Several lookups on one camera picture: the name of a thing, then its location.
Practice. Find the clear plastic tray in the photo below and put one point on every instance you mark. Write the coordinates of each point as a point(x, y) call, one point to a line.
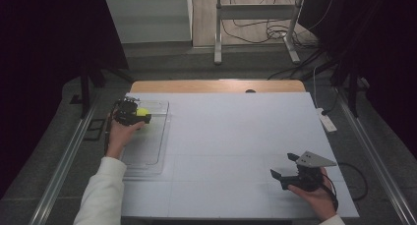
point(147, 146)

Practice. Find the white cabinet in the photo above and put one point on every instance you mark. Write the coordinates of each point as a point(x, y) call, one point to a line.
point(147, 18)

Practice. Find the white power strip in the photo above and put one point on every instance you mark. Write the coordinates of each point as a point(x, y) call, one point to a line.
point(327, 121)

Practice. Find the person's right hand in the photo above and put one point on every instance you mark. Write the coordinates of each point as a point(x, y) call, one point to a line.
point(319, 200)

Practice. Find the white board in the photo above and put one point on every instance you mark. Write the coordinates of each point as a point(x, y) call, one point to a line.
point(236, 126)

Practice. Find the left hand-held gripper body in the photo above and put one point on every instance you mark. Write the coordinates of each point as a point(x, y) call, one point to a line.
point(124, 112)

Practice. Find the person's left hand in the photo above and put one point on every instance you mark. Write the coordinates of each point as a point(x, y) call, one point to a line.
point(118, 136)

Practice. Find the black stand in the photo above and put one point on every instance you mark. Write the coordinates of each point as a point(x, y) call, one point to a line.
point(352, 90)
point(85, 90)

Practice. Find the wooden table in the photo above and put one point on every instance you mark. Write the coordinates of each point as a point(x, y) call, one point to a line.
point(196, 86)

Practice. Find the black floor frame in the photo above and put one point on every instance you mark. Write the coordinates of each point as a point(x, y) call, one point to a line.
point(95, 129)

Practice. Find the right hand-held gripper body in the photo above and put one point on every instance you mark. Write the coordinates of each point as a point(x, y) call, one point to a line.
point(306, 180)

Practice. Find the yellow tennis ball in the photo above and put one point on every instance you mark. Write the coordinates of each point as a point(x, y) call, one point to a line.
point(143, 111)

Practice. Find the grey metal stand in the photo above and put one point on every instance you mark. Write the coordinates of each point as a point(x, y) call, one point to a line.
point(255, 12)

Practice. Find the aluminium floor rail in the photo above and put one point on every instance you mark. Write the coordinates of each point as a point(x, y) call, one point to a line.
point(373, 153)
point(62, 162)

